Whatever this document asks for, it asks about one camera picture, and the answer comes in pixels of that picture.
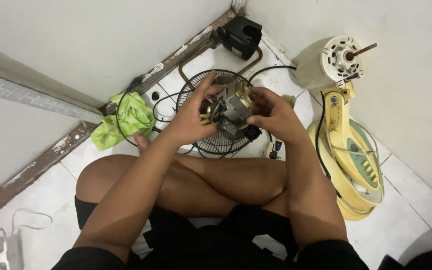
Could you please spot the person's right hand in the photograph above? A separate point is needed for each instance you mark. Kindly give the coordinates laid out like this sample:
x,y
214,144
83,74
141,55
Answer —
x,y
281,120

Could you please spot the person's left hand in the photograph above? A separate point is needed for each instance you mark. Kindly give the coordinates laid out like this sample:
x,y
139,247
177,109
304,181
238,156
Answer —
x,y
186,116

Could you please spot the person's left fingers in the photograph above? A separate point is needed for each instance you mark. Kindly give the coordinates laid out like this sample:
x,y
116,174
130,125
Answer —
x,y
205,84

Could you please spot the grey fan motor copper windings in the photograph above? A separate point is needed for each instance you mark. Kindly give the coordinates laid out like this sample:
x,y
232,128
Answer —
x,y
234,108

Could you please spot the brown bent metal tube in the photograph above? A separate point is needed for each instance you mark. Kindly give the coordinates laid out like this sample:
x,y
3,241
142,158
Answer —
x,y
251,64

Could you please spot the black motor housing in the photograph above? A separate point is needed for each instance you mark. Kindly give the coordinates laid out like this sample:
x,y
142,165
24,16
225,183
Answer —
x,y
242,37

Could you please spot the green cloth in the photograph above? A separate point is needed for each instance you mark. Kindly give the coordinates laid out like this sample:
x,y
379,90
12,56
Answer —
x,y
131,116

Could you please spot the small cream brush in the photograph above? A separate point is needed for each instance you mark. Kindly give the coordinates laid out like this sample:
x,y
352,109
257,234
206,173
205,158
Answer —
x,y
289,100

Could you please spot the person's legs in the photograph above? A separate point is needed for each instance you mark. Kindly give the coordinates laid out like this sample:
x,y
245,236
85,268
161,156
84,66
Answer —
x,y
216,183

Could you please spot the cream yellow fan body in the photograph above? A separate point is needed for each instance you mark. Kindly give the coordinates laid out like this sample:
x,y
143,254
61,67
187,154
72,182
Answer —
x,y
347,150

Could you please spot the black shorts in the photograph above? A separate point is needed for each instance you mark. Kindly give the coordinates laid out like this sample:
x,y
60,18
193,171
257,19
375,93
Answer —
x,y
208,243

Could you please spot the white power strip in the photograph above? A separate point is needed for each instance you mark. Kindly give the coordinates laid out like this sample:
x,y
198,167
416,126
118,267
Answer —
x,y
11,253

